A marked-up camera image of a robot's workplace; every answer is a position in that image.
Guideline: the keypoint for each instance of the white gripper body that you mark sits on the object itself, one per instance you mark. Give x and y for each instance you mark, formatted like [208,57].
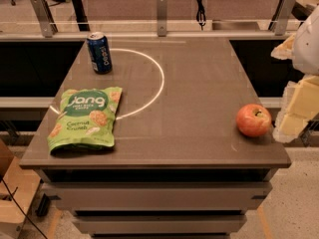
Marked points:
[307,45]

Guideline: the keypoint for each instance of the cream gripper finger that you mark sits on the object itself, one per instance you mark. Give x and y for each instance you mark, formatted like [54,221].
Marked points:
[284,51]
[300,105]

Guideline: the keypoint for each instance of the red apple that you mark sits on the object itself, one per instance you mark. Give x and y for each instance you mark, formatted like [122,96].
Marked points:
[253,120]

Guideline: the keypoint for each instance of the green rice chip bag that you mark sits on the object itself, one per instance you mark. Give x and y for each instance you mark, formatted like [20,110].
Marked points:
[86,119]

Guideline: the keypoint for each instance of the grey drawer cabinet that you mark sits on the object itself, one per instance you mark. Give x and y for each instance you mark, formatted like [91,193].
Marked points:
[180,169]

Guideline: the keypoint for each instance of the blue pepsi can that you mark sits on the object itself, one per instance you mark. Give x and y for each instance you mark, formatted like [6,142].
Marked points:
[99,52]

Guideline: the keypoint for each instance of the wooden box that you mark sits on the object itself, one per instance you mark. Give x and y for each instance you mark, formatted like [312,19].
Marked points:
[17,190]

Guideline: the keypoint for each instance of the right metal rail bracket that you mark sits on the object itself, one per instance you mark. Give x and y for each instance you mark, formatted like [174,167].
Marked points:
[281,21]

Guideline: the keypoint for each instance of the metal rail bracket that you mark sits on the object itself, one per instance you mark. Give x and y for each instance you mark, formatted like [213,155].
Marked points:
[161,17]
[45,20]
[281,21]

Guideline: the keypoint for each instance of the middle metal rail bracket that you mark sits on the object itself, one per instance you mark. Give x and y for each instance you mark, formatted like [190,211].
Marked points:
[161,17]

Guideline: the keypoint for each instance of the left metal rail bracket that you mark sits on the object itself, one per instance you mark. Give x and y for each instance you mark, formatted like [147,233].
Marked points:
[45,20]

